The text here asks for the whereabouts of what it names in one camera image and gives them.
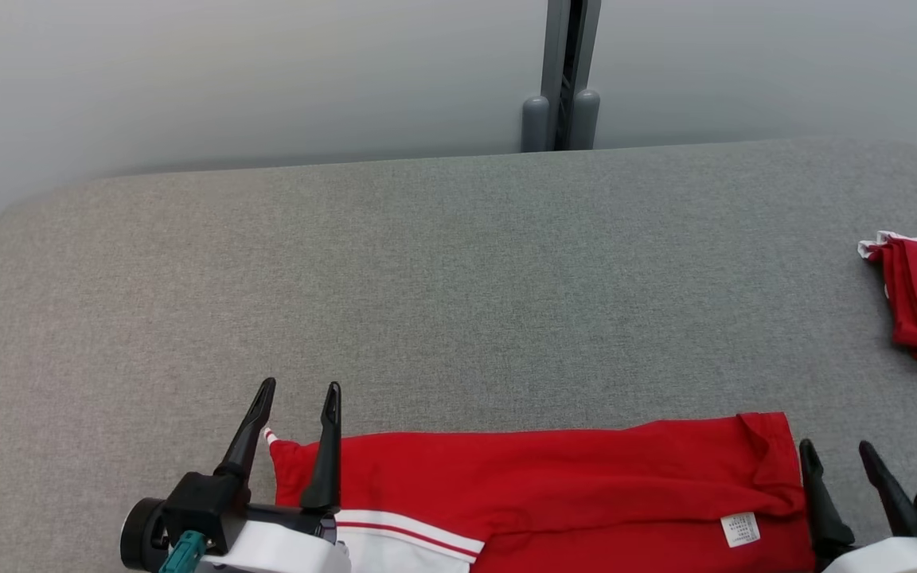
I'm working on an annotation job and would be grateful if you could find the teal cable connector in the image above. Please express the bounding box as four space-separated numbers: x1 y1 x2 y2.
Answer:
158 532 209 573

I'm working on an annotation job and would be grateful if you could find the grey double partition post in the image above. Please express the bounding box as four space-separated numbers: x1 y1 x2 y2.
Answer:
520 0 603 153

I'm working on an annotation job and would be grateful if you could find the red jersey with white sleeves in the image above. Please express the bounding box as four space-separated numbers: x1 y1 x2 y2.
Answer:
263 411 819 573

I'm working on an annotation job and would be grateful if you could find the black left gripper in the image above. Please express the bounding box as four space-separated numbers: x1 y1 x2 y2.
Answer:
119 377 343 572

